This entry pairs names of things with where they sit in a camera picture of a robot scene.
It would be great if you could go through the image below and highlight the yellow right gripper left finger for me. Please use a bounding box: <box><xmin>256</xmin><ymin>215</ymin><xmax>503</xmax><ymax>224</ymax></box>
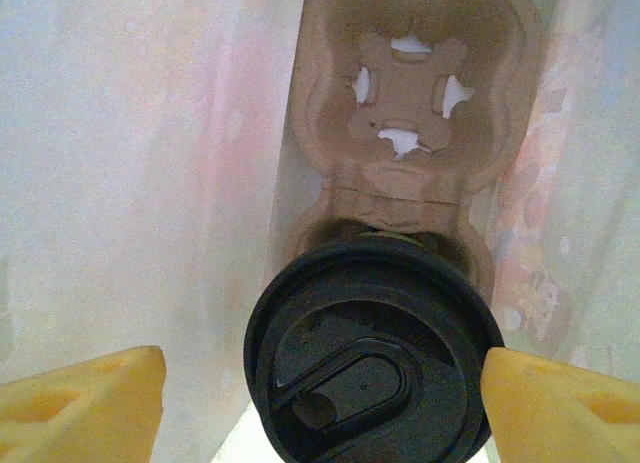
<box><xmin>0</xmin><ymin>345</ymin><xmax>167</xmax><ymax>463</ymax></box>

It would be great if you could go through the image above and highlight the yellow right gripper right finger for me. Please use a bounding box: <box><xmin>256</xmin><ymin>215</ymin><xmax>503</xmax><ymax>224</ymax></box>
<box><xmin>480</xmin><ymin>346</ymin><xmax>640</xmax><ymax>463</ymax></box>

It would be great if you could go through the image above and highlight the black plastic cup lid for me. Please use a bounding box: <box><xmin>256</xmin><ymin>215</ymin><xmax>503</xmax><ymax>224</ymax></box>
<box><xmin>243</xmin><ymin>236</ymin><xmax>506</xmax><ymax>463</ymax></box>

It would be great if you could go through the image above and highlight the white printed paper bag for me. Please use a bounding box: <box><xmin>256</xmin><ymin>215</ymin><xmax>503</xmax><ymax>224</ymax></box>
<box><xmin>0</xmin><ymin>0</ymin><xmax>640</xmax><ymax>463</ymax></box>

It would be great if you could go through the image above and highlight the brown pulp cup carrier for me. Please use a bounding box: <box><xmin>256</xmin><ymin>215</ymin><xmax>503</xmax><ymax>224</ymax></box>
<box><xmin>269</xmin><ymin>0</ymin><xmax>546</xmax><ymax>304</ymax></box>

